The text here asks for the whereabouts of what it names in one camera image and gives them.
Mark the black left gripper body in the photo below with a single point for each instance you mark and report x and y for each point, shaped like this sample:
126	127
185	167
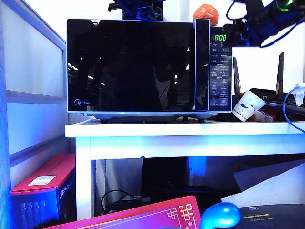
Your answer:
133	6

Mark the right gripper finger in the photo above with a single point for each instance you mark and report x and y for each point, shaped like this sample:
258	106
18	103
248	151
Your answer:
228	28
228	44

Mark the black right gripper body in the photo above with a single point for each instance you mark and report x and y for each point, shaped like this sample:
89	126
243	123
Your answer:
240	35

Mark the orange fruit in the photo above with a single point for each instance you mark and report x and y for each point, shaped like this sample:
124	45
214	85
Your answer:
206	13

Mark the black glass microwave door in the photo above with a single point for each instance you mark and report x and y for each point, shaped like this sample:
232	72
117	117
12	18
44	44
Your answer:
119	71

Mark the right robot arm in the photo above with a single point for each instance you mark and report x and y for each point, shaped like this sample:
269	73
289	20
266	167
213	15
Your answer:
269	14

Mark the black Midea microwave oven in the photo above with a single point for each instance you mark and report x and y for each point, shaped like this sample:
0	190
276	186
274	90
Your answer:
219	78

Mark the white paper cup blue print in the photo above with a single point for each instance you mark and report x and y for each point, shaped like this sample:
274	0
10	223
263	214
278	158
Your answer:
246	106

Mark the black router with antennas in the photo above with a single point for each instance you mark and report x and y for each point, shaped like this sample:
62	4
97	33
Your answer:
269	94

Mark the red and white small packet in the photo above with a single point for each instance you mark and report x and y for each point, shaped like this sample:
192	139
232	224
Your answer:
262	117

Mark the white tape tag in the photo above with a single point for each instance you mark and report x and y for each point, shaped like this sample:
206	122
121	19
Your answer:
299	95

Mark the white side table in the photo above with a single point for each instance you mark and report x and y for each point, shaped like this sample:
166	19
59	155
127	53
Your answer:
166	145

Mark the white office partition panel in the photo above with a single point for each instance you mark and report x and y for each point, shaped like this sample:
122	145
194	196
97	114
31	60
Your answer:
35	97

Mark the black upright panel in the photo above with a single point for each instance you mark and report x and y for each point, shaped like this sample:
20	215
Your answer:
164	171

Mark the white foam board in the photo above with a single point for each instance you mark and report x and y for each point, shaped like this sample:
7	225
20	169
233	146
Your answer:
274	188

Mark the black flat device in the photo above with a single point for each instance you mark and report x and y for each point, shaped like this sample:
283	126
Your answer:
181	193

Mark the shiny blue ball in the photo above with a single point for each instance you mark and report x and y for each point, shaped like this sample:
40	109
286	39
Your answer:
219	215

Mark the black box gold print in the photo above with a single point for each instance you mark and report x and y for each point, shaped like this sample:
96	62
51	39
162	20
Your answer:
281	214

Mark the red and black router box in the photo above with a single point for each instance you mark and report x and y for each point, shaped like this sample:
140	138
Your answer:
43	174

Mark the pink gift box gold pattern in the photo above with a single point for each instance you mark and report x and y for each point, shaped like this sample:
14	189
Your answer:
143	217

